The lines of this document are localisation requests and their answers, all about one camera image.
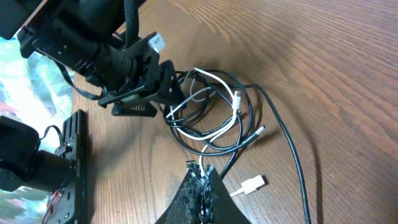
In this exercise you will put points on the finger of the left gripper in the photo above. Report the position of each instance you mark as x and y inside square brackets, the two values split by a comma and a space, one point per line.
[123, 109]
[169, 92]

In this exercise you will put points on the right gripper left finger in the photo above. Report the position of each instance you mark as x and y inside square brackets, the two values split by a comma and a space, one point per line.
[186, 206]

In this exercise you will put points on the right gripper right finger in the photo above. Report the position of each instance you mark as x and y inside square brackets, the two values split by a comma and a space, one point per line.
[218, 206]

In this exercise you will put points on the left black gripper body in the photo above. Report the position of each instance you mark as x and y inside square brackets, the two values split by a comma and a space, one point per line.
[121, 72]

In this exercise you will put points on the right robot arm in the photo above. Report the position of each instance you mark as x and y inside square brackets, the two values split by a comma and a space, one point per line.
[23, 163]

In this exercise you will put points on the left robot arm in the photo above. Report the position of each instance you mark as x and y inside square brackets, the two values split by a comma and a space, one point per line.
[100, 41]

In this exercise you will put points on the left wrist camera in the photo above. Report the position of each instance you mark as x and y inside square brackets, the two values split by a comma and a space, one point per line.
[157, 43]

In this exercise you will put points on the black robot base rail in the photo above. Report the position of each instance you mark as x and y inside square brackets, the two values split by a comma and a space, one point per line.
[68, 202]

